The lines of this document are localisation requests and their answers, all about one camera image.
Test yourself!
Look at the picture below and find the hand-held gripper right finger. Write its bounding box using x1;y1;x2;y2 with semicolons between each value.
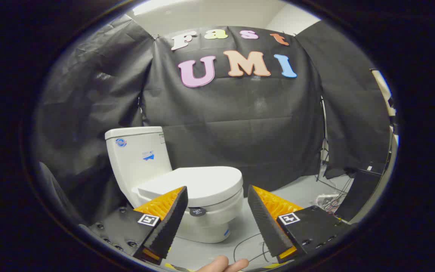
248;184;355;264

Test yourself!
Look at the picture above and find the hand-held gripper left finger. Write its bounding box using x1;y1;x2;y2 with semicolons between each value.
88;186;188;265

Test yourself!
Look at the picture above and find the white toilet lid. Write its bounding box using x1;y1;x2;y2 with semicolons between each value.
137;166;244;207

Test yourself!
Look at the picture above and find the white toilet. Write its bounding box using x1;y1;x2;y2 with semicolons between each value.
105;127;244;244

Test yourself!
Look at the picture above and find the black box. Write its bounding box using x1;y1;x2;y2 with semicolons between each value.
335;170;383;221

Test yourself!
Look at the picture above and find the black backdrop cloth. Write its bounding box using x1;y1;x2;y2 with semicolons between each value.
32;15;392;227

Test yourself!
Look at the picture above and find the thin black tripod stand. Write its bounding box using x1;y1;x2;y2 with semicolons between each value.
316;96;330;182

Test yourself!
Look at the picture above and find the black floor cable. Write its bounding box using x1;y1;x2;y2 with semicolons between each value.
233;232;278;263

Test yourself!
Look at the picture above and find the tangle of thin cables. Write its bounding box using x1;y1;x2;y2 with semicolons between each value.
316;176;354;215

